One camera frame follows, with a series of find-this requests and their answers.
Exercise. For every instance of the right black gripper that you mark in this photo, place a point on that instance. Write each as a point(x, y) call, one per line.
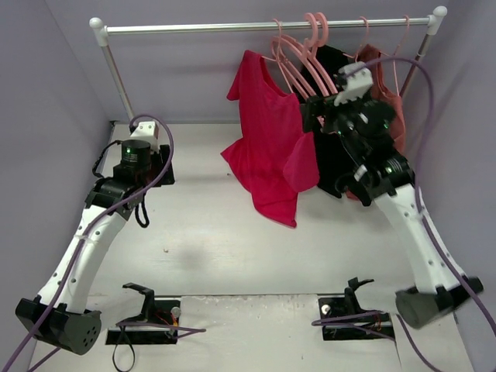
point(315, 107)

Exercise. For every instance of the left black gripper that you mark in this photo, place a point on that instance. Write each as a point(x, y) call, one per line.
point(166, 164)

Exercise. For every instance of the red t shirt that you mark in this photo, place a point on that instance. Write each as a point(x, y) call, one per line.
point(274, 160)

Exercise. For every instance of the thin pink wire hanger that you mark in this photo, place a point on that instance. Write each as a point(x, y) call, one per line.
point(289, 72)

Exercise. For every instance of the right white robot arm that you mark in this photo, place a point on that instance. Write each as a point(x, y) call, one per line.
point(381, 175)

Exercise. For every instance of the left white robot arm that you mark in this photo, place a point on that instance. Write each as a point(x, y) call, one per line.
point(61, 313)

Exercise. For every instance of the black t shirt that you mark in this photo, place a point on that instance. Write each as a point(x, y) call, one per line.
point(332, 159)

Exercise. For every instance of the pink hanger holding black shirt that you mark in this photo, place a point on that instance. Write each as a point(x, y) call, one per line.
point(354, 57)

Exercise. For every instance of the thick pink plastic hanger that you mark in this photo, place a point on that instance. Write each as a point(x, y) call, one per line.
point(317, 80)

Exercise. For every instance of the rust red tank top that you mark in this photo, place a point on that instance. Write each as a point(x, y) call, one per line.
point(395, 116)

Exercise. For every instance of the white metal clothes rack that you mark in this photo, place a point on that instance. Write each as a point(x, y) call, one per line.
point(102, 33)

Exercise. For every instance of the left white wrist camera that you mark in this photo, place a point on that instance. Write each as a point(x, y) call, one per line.
point(147, 131)

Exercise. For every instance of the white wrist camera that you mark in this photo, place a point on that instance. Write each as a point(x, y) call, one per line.
point(147, 131)
point(355, 80)

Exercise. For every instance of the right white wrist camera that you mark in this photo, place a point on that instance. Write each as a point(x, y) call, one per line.
point(355, 80)

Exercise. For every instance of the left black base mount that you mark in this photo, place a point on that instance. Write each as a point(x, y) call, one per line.
point(158, 310)

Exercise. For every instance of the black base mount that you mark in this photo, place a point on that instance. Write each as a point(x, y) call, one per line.
point(158, 310)
point(342, 319)

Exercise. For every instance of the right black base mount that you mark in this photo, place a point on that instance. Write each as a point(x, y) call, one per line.
point(342, 319)

